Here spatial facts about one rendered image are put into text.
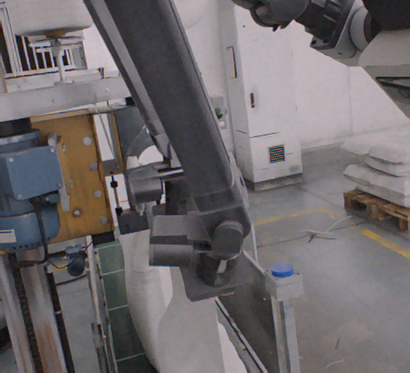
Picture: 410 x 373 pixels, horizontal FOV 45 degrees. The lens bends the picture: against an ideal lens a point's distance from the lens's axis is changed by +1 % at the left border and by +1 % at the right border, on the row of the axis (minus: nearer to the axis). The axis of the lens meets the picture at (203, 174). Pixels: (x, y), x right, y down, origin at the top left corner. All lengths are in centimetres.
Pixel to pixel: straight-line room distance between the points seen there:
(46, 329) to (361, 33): 109
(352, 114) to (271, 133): 143
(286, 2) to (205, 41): 453
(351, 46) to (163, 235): 58
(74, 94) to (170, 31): 70
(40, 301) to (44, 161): 53
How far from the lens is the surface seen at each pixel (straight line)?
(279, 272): 135
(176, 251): 65
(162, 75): 48
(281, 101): 513
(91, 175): 129
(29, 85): 399
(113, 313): 233
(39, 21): 107
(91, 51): 349
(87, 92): 117
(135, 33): 46
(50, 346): 151
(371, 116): 638
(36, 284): 143
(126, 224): 132
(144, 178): 93
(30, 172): 102
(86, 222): 132
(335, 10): 103
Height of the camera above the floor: 144
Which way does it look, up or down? 13 degrees down
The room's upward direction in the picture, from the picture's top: 8 degrees counter-clockwise
